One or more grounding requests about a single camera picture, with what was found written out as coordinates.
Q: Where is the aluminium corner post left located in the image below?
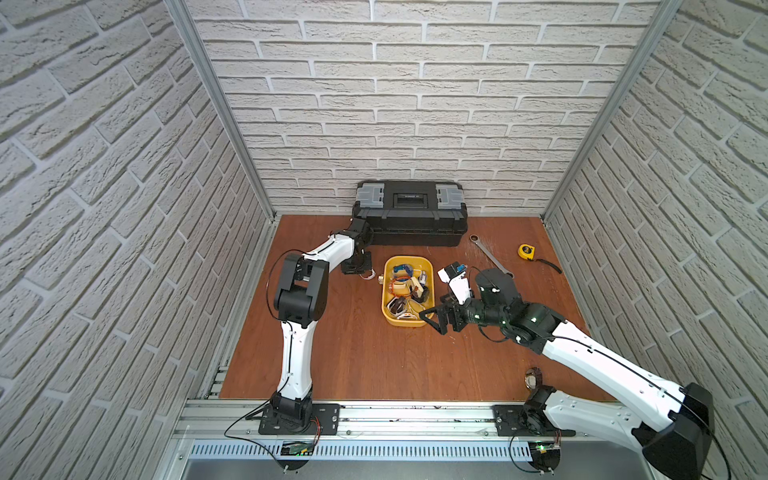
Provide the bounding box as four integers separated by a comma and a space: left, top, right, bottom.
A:
166, 0, 277, 222

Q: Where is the yellow tape measure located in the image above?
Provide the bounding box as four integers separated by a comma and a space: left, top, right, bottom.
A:
518, 243, 563, 275

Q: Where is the aluminium floor rail left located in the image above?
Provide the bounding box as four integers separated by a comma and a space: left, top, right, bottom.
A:
199, 215, 281, 399

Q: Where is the aluminium corner post right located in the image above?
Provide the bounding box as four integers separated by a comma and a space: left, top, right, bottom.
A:
540, 0, 682, 225

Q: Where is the white strap watch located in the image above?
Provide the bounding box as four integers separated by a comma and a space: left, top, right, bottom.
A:
360, 269, 376, 281

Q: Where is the black plastic toolbox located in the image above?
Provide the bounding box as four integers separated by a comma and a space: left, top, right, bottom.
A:
352, 180, 468, 247

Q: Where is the red translucent watch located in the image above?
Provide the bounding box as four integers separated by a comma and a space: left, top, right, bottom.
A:
391, 264, 413, 290

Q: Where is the dark watch near base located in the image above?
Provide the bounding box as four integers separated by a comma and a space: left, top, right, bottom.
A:
524, 367, 543, 391

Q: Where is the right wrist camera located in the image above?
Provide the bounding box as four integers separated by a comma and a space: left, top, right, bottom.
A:
438, 262, 472, 305

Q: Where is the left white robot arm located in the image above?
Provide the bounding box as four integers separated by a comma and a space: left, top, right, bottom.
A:
269, 218, 373, 428

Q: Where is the black round watch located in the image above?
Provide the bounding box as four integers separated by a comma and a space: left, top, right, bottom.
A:
410, 284, 430, 304

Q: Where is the aluminium corner post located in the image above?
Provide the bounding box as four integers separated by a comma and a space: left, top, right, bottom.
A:
540, 0, 682, 225
166, 0, 277, 222

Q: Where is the silver wrench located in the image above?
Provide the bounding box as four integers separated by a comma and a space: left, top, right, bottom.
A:
469, 234, 514, 278

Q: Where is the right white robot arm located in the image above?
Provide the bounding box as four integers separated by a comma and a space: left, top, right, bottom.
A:
420, 262, 715, 479

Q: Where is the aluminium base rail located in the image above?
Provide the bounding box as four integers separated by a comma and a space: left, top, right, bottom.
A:
172, 399, 587, 467

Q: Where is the yellow plastic tray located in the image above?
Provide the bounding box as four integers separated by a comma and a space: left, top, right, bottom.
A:
379, 255, 435, 328

